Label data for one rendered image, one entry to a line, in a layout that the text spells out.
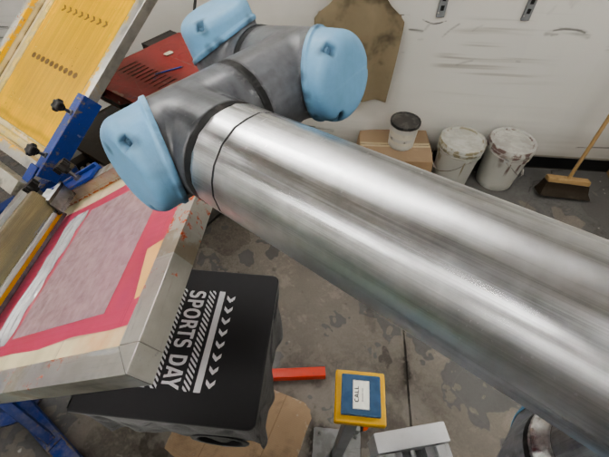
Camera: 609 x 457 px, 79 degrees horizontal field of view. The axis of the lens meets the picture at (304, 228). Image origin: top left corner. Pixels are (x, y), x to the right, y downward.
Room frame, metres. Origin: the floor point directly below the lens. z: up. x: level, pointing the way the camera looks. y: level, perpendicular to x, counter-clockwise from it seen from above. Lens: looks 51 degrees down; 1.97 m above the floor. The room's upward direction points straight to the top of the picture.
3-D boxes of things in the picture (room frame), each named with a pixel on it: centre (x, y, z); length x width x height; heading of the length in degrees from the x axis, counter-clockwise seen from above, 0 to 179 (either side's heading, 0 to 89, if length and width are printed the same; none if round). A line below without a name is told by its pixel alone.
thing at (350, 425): (0.27, -0.14, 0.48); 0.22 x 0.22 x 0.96; 85
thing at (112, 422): (0.26, 0.37, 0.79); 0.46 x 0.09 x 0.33; 85
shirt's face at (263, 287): (0.44, 0.35, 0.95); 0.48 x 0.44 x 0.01; 85
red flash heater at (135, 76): (1.70, 0.63, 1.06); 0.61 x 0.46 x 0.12; 145
